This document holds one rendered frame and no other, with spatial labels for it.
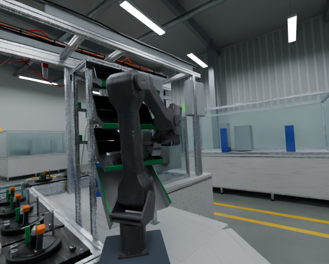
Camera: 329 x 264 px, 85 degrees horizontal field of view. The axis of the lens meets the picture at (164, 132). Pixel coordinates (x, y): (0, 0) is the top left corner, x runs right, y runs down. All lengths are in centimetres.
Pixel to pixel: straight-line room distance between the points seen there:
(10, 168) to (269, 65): 1129
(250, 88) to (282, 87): 117
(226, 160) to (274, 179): 97
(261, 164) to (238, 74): 583
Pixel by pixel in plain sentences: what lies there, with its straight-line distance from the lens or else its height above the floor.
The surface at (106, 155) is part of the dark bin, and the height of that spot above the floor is 124.
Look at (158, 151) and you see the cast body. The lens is 80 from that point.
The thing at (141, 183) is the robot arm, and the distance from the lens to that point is 41.
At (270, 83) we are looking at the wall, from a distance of 894.
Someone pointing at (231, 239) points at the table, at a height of 86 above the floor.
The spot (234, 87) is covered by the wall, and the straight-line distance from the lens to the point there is 916.
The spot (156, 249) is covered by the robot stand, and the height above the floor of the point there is 106.
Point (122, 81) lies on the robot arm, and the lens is 40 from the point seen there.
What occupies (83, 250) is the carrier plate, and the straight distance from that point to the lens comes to 71.
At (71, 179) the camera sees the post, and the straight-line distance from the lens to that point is 188.
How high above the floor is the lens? 130
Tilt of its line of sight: 3 degrees up
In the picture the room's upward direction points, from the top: 3 degrees counter-clockwise
